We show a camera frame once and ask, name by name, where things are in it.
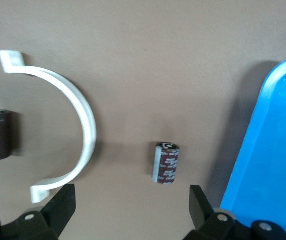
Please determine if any small black terminal block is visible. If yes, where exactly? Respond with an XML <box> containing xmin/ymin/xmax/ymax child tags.
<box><xmin>152</xmin><ymin>141</ymin><xmax>180</xmax><ymax>186</ymax></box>

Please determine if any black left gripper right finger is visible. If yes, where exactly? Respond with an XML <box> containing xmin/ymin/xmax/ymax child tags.
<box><xmin>184</xmin><ymin>184</ymin><xmax>286</xmax><ymax>240</ymax></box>

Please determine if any white curved pipe clamp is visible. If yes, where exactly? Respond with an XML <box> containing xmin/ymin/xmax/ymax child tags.
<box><xmin>0</xmin><ymin>49</ymin><xmax>97</xmax><ymax>205</ymax></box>

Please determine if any blue plastic tray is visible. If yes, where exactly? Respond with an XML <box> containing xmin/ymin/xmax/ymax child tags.
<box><xmin>219</xmin><ymin>55</ymin><xmax>286</xmax><ymax>240</ymax></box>

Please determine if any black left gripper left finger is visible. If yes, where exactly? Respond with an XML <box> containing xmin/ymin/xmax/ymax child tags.
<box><xmin>0</xmin><ymin>184</ymin><xmax>77</xmax><ymax>240</ymax></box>

